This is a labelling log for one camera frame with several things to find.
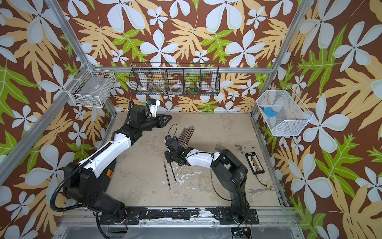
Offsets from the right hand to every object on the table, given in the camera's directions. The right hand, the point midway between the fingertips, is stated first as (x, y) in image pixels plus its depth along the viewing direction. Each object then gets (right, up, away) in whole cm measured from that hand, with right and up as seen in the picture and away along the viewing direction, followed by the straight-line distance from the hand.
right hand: (166, 152), depth 91 cm
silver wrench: (+61, -19, -8) cm, 64 cm away
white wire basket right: (+68, +24, -8) cm, 73 cm away
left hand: (+4, +23, -13) cm, 26 cm away
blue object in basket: (+61, +25, -6) cm, 66 cm away
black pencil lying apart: (+3, -19, -7) cm, 20 cm away
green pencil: (+8, +10, +14) cm, 19 cm away
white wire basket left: (-43, +39, -6) cm, 58 cm away
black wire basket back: (+5, +48, +5) cm, 49 cm away
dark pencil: (+4, -11, -3) cm, 13 cm away
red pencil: (+9, +10, +15) cm, 20 cm away
